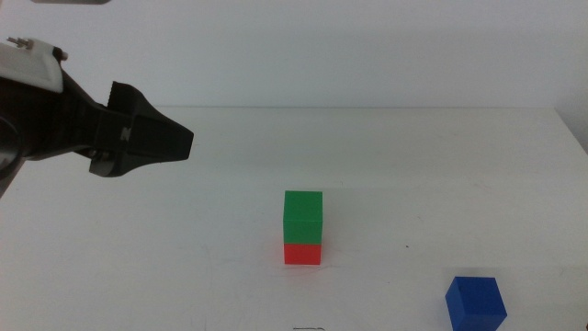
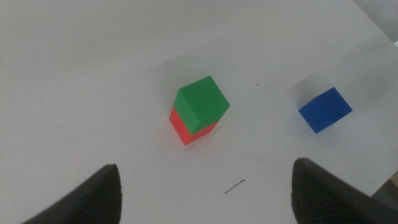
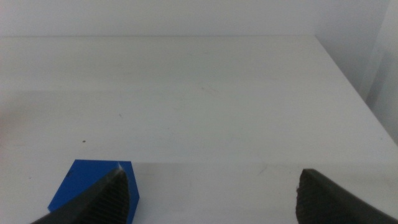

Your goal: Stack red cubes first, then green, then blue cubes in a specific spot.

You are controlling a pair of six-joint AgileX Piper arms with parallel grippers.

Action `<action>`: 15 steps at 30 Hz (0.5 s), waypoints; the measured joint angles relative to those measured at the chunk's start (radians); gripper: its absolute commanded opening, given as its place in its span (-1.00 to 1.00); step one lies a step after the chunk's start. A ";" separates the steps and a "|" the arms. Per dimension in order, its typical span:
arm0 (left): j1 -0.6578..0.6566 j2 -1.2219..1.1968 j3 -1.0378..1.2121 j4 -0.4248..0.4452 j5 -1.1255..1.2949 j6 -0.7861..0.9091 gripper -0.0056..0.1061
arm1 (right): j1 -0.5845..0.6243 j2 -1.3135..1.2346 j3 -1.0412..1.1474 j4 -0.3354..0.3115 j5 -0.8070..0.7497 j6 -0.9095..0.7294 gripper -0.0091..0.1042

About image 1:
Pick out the green cube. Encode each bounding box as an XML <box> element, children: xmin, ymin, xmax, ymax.
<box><xmin>282</xmin><ymin>189</ymin><xmax>324</xmax><ymax>245</ymax></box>

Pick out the red cube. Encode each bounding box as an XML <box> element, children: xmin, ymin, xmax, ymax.
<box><xmin>283</xmin><ymin>242</ymin><xmax>322</xmax><ymax>267</ymax></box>

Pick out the blue cube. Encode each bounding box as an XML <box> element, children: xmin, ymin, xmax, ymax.
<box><xmin>444</xmin><ymin>276</ymin><xmax>508</xmax><ymax>331</ymax></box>

